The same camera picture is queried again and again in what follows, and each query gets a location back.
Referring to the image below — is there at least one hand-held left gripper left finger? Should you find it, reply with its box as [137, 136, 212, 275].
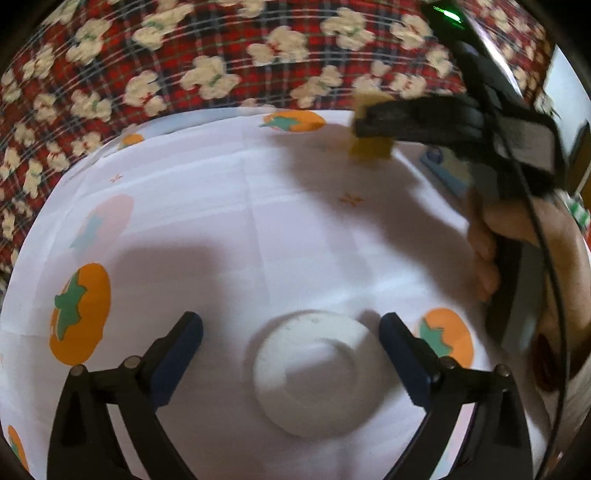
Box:
[46, 311, 204, 480]

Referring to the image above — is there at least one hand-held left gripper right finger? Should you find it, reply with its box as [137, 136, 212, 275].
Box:
[379, 312, 539, 480]

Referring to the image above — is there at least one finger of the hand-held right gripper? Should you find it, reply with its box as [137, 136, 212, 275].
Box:
[455, 41, 502, 158]

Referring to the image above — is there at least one person's right forearm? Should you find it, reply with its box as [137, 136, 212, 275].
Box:
[538, 323, 589, 462]

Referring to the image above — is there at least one person's right hand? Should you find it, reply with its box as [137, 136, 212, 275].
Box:
[465, 187, 588, 334]

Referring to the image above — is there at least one yellow patterned tissue pack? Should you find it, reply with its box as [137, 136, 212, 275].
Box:
[420, 148, 472, 197]

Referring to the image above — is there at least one tan sponge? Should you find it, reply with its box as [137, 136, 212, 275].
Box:
[348, 90, 398, 162]

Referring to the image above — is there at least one fruit print tablecloth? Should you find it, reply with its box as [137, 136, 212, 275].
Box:
[0, 108, 555, 480]

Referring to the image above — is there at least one red plaid teddy bear blanket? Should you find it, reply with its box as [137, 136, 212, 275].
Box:
[0, 0, 559, 278]

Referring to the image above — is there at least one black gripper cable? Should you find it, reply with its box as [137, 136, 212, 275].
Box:
[457, 9, 570, 480]

